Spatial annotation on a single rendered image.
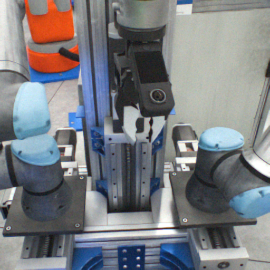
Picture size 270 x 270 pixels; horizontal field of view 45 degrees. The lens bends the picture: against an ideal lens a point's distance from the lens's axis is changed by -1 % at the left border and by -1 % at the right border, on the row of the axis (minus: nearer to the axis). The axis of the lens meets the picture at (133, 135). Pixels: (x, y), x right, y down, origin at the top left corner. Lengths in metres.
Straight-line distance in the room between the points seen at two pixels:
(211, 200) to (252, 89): 1.51
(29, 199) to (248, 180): 0.58
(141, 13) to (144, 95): 0.11
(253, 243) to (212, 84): 1.05
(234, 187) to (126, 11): 0.50
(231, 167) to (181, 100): 1.39
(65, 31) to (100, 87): 3.10
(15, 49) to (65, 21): 3.43
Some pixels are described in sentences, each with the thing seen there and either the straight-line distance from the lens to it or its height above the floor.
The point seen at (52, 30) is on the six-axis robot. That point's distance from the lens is 3.98.
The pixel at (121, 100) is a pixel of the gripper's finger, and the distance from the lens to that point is 0.53.
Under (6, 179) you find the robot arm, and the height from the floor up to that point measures 1.21.
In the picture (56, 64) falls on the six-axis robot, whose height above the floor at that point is 0.15.
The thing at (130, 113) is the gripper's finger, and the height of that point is 1.49.
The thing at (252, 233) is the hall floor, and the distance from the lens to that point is 2.36.
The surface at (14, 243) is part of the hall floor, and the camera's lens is 2.31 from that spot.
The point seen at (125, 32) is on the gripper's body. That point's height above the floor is 1.63.
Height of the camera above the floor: 1.79
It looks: 37 degrees down
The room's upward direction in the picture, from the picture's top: straight up
